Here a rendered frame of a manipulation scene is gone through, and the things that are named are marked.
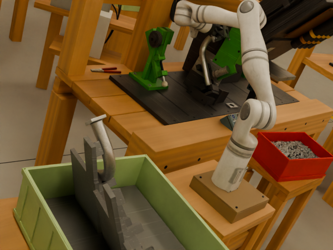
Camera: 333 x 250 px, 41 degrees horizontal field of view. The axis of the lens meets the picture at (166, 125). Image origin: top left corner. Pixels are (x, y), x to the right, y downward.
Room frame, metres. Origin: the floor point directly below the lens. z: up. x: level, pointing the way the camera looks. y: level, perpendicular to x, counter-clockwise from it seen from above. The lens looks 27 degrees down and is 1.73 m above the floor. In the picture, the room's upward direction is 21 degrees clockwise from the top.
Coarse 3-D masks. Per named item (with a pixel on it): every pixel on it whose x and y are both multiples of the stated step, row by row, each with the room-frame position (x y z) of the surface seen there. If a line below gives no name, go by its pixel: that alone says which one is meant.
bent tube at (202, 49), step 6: (222, 30) 2.10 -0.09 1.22; (228, 36) 2.10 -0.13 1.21; (204, 42) 2.12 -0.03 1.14; (204, 48) 2.11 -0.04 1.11; (204, 54) 2.10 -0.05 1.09; (204, 60) 2.08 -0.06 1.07; (204, 66) 2.06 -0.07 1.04; (204, 72) 2.04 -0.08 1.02; (204, 78) 2.03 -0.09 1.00; (210, 78) 2.03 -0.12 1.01
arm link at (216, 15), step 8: (200, 8) 1.80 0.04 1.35; (208, 8) 1.79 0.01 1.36; (216, 8) 1.79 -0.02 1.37; (200, 16) 1.79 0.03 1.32; (208, 16) 1.77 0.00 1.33; (216, 16) 1.77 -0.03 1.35; (224, 16) 1.77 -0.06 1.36; (232, 16) 1.77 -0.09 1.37; (264, 16) 1.71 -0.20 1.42; (224, 24) 1.77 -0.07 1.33; (232, 24) 1.76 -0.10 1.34; (264, 24) 1.71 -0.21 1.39
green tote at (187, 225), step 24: (24, 168) 0.97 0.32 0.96; (48, 168) 1.01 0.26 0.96; (120, 168) 1.19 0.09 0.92; (144, 168) 1.23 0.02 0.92; (24, 192) 0.95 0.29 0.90; (48, 192) 1.02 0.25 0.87; (72, 192) 1.08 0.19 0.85; (144, 192) 1.21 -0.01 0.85; (168, 192) 1.14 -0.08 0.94; (24, 216) 0.92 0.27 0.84; (48, 216) 0.83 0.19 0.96; (168, 216) 1.11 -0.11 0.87; (192, 216) 1.05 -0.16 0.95; (48, 240) 0.82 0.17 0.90; (192, 240) 1.03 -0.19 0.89; (216, 240) 0.98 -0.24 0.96
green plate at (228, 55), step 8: (232, 32) 2.11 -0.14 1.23; (224, 40) 2.11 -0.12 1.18; (232, 40) 2.09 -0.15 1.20; (240, 40) 2.07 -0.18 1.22; (224, 48) 2.09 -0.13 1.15; (232, 48) 2.07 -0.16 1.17; (240, 48) 2.06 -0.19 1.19; (216, 56) 2.09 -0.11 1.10; (224, 56) 2.07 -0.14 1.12; (232, 56) 2.05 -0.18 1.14; (240, 56) 2.07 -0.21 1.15; (224, 64) 2.05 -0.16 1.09; (240, 64) 2.10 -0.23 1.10
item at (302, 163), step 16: (272, 144) 1.77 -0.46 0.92; (288, 144) 1.92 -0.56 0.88; (304, 144) 2.01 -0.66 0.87; (256, 160) 1.80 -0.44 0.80; (272, 160) 1.74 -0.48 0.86; (288, 160) 1.68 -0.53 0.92; (304, 160) 1.74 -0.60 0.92; (320, 160) 1.81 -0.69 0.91; (272, 176) 1.71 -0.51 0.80; (288, 176) 1.72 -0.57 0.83; (304, 176) 1.78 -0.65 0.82; (320, 176) 1.85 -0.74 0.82
